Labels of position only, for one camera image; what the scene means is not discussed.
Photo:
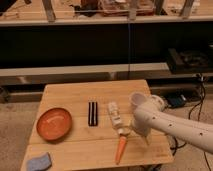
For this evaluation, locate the orange ceramic bowl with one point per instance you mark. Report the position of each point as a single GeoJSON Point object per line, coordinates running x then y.
{"type": "Point", "coordinates": [54, 124]}

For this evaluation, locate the blue sponge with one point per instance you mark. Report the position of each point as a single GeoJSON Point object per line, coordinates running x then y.
{"type": "Point", "coordinates": [41, 163]}

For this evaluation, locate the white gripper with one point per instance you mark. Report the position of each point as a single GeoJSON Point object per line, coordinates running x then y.
{"type": "Point", "coordinates": [139, 129]}

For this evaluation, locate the translucent plastic cup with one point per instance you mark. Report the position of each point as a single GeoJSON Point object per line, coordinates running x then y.
{"type": "Point", "coordinates": [136, 99]}

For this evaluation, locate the white tube bottle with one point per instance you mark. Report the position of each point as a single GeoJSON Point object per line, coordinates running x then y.
{"type": "Point", "coordinates": [116, 120]}

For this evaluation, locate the black equipment box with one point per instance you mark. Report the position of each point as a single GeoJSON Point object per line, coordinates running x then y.
{"type": "Point", "coordinates": [187, 62]}

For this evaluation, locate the black striped rectangular block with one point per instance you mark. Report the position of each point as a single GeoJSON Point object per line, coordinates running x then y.
{"type": "Point", "coordinates": [93, 114]}

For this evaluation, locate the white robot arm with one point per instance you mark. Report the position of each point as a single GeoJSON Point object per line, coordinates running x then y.
{"type": "Point", "coordinates": [148, 114]}

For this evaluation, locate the grey metal shelf rail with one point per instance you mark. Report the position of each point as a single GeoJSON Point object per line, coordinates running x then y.
{"type": "Point", "coordinates": [44, 75]}

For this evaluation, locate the wooden table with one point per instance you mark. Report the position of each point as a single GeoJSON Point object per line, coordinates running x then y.
{"type": "Point", "coordinates": [85, 147]}

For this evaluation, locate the orange pepper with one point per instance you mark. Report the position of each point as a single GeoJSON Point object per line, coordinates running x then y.
{"type": "Point", "coordinates": [120, 149]}

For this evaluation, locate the black power adapter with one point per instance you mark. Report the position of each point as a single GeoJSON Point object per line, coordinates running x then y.
{"type": "Point", "coordinates": [176, 100]}

